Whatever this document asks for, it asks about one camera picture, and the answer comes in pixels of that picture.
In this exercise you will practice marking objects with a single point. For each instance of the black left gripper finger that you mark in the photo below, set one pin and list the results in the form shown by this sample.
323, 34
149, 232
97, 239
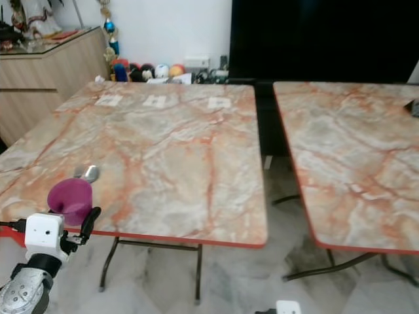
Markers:
91, 223

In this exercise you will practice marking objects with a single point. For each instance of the purple plastic cup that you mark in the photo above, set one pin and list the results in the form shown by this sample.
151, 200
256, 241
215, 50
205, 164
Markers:
71, 197

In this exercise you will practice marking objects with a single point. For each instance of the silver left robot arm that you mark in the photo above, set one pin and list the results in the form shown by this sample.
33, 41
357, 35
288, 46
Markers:
27, 291

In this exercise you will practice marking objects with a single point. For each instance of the silver metal spoon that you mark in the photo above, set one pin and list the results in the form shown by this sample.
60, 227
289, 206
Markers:
90, 173

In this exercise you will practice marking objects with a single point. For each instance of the marble pattern table with stickers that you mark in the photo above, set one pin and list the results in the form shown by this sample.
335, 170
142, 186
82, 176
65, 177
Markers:
170, 157

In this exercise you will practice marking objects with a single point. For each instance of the white square table sticker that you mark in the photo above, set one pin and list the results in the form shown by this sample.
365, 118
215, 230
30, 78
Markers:
218, 103
154, 101
109, 100

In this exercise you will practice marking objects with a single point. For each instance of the light wooden cabinet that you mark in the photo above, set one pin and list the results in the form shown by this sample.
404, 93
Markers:
46, 82

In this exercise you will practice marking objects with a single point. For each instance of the red and blue toy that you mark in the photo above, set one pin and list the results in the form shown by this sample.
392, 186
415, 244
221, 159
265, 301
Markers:
120, 68

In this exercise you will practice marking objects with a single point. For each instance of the black round-eared toy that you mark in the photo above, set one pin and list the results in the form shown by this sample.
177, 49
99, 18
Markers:
143, 72

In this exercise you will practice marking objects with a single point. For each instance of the white round toy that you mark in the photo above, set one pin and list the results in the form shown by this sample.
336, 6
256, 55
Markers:
161, 70

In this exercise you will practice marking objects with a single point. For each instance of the orange round toy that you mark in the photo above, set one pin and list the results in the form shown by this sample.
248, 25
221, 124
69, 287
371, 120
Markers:
177, 69

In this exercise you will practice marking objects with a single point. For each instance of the red flat tray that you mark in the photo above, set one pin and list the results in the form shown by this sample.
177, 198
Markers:
67, 34

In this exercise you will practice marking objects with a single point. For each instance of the white robed figurine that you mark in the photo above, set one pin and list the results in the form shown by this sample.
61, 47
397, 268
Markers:
40, 17

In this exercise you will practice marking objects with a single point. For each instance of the marble pattern folding table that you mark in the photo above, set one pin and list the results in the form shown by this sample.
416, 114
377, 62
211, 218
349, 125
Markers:
353, 163

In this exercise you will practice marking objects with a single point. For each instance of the large black screen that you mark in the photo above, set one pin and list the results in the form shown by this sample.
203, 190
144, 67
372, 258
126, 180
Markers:
321, 39

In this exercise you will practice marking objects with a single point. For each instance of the small dark object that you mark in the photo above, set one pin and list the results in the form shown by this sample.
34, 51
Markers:
413, 108

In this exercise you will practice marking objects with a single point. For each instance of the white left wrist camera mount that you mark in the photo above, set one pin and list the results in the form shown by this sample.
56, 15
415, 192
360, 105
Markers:
43, 232

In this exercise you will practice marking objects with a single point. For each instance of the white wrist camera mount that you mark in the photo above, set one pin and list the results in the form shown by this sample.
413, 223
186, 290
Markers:
288, 307
43, 232

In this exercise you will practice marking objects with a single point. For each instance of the white wall socket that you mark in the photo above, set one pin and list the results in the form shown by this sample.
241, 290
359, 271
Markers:
196, 62

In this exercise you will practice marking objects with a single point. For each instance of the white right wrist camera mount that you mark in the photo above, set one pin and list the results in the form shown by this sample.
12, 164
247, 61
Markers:
288, 307

